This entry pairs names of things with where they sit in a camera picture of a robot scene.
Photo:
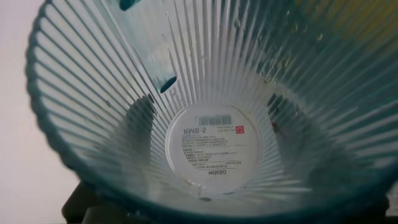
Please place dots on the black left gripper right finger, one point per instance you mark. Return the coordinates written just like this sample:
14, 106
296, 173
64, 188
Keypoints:
381, 213

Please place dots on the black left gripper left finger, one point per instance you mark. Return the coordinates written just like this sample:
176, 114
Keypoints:
84, 208

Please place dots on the ribbed transparent blue cup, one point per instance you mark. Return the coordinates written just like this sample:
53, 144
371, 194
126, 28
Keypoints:
217, 77

